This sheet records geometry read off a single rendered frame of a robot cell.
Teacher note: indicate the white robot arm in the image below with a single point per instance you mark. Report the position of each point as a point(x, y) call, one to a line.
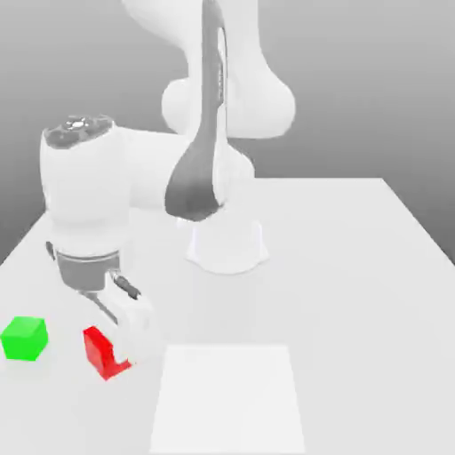
point(85, 185)

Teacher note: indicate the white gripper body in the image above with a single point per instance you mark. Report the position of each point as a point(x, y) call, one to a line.
point(132, 317)

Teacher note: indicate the small red cube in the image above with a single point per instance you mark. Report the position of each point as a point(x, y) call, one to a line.
point(96, 350)

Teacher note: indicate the small green cube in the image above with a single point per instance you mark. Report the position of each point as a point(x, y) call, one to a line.
point(23, 338)

